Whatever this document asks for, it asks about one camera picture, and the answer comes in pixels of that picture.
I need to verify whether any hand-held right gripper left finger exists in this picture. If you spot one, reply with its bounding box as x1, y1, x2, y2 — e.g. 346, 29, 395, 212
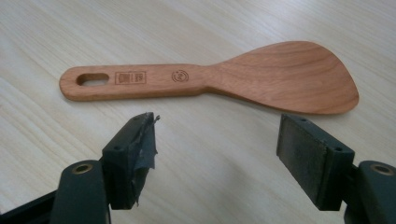
101, 111, 161, 211

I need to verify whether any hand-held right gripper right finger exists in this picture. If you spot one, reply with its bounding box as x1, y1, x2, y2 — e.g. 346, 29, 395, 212
276, 113, 356, 212

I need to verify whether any wooden rice spatula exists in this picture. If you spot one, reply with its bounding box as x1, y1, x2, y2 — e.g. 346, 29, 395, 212
59, 40, 361, 116

